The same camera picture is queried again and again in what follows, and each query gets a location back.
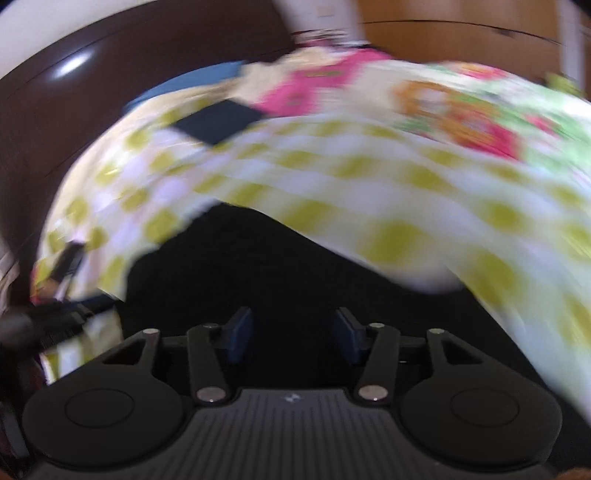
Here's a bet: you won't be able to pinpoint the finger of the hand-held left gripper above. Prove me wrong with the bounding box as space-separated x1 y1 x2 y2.
50 244 88 298
28 294 117 326

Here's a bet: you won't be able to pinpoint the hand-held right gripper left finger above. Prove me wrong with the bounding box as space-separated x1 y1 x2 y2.
99 306 254 407

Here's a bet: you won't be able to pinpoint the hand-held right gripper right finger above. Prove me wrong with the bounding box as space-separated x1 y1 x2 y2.
334 307 486 407

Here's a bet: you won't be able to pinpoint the black pants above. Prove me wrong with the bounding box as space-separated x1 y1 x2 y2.
117 203 578 418

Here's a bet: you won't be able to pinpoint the yellow checked bed sheet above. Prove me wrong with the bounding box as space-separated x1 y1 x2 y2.
30 88 591 432

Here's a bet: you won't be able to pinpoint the dark wooden headboard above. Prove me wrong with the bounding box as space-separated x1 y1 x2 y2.
0 9 297 301

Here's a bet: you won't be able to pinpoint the dark blue notebook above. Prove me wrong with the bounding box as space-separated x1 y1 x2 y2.
172 99 265 147

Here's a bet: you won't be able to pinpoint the blue pillow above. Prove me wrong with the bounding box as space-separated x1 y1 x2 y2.
122 62 246 112

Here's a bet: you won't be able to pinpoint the cartoon printed quilt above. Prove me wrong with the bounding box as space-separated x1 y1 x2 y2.
222 39 591 162

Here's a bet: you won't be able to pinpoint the heap of light clothes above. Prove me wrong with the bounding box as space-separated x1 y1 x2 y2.
293 28 371 51

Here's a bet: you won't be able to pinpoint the wooden wardrobe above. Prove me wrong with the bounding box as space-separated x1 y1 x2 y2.
358 0 570 78

